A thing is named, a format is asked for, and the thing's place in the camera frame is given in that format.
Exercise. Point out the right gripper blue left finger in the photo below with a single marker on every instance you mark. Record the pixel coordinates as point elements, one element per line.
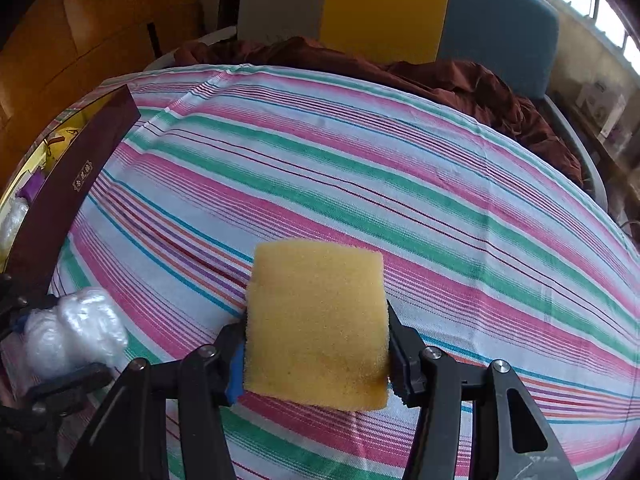
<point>126,438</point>

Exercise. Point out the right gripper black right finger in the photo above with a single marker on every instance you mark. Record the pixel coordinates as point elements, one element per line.
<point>511,438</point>

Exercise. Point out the white plastic wrap ball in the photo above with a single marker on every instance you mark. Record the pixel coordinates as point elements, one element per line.
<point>81,329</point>

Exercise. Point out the yellow sponge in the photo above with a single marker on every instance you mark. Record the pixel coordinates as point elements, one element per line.
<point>317,325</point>

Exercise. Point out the yellow sock ball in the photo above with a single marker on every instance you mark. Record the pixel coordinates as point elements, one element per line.
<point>59,140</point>

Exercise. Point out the striped bed sheet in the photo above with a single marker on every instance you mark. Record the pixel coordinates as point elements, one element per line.
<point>489,252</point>

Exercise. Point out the gold interior storage box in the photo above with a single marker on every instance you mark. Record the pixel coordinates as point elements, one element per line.
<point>99,127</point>

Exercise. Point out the maroon blanket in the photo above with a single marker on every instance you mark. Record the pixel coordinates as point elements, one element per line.
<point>468,87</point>

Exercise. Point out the white appliance box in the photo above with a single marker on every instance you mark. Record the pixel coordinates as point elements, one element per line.
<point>602,104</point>

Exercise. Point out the wooden wardrobe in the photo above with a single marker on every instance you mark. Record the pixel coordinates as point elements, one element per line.
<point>63,49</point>

